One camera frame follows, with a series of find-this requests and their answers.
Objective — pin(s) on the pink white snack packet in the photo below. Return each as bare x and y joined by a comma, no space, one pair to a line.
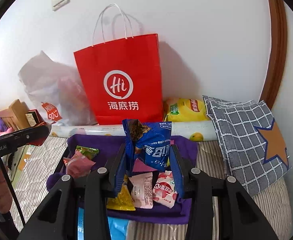
141,190

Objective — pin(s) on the wooden headboard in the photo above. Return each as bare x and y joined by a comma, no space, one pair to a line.
15,112

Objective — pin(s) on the purple towel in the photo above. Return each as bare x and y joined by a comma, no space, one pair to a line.
101,145

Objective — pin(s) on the white plastic shopping bag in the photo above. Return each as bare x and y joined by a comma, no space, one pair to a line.
49,90

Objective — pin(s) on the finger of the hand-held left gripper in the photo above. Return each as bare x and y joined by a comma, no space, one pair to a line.
24,135

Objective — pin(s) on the blue tissue pack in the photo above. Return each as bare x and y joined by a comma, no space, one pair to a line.
116,227

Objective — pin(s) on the blue cookie packet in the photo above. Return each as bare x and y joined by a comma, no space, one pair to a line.
149,150

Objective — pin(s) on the striped bed mattress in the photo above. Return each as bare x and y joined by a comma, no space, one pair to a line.
236,217

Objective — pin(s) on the purple plush toy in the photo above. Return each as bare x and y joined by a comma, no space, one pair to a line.
0,126

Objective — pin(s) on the red paper bag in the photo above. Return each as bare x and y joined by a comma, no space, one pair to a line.
121,67

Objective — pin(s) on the pink peach snack packet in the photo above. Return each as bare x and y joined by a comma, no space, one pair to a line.
80,166

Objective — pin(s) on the fruit print paper roll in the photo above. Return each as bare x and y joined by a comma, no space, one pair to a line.
194,130

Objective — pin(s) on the person's left hand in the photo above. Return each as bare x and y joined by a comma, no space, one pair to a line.
2,192

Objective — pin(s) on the yellow chip bag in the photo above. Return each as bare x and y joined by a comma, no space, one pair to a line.
186,110

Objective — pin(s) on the yellow snack packet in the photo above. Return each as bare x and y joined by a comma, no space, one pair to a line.
121,197

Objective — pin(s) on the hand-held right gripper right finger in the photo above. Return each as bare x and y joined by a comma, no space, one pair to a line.
177,172

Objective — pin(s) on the pink white strawberry candy packet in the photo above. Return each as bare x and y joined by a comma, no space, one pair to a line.
165,190

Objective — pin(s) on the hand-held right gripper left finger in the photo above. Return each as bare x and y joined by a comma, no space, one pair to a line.
119,170

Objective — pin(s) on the grey checked cloth with star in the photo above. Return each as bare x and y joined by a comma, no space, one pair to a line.
241,140

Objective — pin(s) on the patterned notebook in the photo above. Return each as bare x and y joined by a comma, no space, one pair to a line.
34,118

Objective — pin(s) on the green snack packet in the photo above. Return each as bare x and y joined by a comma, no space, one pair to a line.
87,152

